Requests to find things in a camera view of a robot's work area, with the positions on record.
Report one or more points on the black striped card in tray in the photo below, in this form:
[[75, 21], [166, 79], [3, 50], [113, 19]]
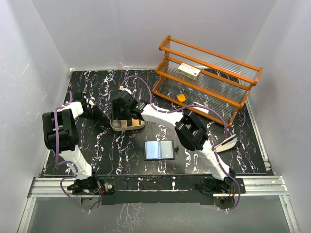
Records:
[[129, 123]]

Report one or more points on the small orange yellow block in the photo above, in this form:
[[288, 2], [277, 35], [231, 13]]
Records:
[[181, 98]]

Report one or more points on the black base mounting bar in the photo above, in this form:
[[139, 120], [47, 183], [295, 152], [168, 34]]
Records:
[[176, 188]]

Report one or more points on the white red small box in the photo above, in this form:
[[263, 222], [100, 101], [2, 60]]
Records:
[[189, 71]]

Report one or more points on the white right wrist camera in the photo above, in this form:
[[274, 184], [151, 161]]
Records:
[[124, 90]]

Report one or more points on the orange wooden shelf rack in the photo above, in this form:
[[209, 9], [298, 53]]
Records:
[[223, 84]]

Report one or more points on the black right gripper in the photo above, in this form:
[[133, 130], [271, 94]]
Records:
[[116, 114]]

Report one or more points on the black blue card holder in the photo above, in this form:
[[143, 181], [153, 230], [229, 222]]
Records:
[[160, 150]]

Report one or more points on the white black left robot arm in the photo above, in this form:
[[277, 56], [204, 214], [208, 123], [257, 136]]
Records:
[[61, 136]]

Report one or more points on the beige oval plastic tray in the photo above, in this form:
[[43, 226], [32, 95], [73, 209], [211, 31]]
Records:
[[137, 124]]

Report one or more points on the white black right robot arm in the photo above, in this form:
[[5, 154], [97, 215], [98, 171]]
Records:
[[191, 132]]

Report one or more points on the white black small device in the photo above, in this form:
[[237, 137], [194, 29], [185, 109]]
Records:
[[200, 107]]

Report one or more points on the stack of credit cards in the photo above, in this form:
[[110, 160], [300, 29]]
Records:
[[116, 123]]

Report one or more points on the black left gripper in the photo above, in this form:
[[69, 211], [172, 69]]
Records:
[[99, 115]]

